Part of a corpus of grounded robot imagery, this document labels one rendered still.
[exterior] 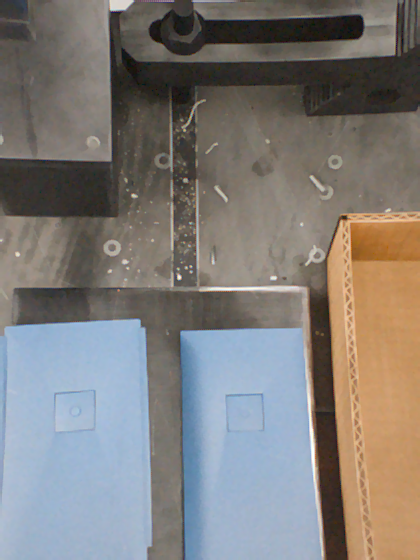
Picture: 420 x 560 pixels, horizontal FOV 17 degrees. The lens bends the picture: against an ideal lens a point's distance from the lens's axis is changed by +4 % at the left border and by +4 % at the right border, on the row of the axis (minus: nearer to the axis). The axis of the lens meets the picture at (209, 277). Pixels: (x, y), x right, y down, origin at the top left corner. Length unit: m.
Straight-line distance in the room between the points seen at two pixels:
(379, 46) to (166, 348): 0.20
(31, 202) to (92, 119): 0.08
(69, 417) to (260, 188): 0.20
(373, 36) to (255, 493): 0.26
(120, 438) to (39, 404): 0.05
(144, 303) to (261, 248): 0.08
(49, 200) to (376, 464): 0.24
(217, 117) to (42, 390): 0.22
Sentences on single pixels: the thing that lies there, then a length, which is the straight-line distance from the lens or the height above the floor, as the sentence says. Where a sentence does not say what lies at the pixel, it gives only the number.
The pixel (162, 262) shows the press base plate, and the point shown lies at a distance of 0.81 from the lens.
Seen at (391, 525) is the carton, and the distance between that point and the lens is 0.78.
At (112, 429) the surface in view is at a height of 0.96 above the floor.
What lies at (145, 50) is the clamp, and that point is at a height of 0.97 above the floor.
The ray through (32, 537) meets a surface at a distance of 0.71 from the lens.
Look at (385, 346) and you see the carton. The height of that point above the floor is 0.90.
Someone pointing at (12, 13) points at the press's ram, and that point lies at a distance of 0.62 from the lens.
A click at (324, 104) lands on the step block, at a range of 0.83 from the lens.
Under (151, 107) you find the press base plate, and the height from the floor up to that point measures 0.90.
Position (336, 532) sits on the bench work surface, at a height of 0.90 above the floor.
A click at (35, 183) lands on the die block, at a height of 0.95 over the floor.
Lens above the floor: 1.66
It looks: 71 degrees down
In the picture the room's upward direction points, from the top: 4 degrees clockwise
